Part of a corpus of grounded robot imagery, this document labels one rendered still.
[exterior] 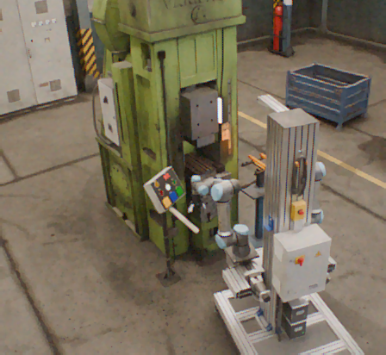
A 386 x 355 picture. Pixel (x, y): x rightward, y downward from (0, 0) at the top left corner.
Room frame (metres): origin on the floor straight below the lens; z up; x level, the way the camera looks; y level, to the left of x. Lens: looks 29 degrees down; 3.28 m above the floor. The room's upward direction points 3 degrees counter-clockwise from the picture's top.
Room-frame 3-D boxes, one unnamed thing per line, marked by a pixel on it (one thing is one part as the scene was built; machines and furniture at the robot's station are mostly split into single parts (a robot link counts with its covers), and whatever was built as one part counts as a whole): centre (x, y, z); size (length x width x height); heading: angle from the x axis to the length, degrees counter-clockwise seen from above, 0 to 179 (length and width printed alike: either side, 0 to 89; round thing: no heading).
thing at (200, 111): (4.16, -0.05, 1.56); 0.42 x 0.39 x 0.40; 32
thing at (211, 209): (4.17, -0.06, 0.69); 0.56 x 0.38 x 0.45; 32
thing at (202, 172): (4.13, -0.02, 0.96); 0.42 x 0.20 x 0.09; 32
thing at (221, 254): (3.91, -0.15, 0.01); 0.58 x 0.39 x 0.01; 122
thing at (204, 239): (4.17, -0.06, 0.23); 0.55 x 0.37 x 0.47; 32
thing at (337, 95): (7.45, -2.31, 0.36); 1.20 x 0.80 x 0.72; 38
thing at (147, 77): (4.10, 0.31, 1.15); 0.44 x 0.26 x 2.30; 32
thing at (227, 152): (4.46, -0.26, 1.15); 0.44 x 0.26 x 2.30; 32
